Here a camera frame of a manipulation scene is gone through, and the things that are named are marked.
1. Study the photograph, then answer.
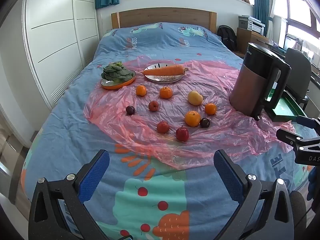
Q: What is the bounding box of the green tray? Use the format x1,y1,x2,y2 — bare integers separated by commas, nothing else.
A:
265,80,307,122

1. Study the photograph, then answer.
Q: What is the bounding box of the pink plastic sheet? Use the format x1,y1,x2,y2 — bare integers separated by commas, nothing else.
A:
84,56,299,170

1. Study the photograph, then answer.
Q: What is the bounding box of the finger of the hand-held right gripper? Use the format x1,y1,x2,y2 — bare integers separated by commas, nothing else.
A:
295,115,320,131
276,128,304,152

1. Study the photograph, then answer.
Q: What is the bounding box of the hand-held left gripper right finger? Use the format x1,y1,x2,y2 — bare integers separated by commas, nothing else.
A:
213,149,292,240

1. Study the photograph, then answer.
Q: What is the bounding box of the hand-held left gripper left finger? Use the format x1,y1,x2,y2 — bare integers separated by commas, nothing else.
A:
28,149,110,240

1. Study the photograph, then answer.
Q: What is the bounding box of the wooden drawer cabinet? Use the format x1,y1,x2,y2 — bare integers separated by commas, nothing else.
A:
236,27,270,55

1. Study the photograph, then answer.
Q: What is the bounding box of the window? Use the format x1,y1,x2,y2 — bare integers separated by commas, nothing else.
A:
275,0,320,55

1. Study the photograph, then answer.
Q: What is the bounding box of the silver plate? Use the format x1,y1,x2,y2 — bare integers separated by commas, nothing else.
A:
144,63,185,84

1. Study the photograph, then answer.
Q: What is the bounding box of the grey chair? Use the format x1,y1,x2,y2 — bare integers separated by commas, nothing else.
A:
285,48,313,110

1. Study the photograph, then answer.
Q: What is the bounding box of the person's right hand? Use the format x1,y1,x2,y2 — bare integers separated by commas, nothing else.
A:
307,166,320,202

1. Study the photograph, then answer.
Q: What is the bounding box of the black and copper kettle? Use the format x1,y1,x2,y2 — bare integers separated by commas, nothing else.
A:
229,42,292,120

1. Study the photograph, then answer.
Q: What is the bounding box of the yellow pear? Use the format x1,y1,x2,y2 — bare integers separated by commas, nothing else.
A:
188,90,203,106

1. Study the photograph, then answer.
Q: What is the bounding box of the orange plate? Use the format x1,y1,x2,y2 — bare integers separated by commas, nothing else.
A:
100,70,137,90

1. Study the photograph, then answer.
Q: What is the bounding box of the black backpack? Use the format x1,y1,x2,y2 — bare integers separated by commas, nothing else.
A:
217,25,237,52

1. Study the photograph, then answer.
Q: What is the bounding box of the carrot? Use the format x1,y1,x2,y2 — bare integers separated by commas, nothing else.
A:
138,65,189,77

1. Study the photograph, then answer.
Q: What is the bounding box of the white printer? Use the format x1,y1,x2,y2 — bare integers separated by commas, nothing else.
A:
238,15,265,34

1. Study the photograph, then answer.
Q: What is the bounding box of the green leafy vegetable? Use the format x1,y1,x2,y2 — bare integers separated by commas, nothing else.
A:
101,61,134,83

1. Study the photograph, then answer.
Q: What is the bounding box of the white wardrobe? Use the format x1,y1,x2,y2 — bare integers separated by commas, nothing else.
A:
22,0,100,105

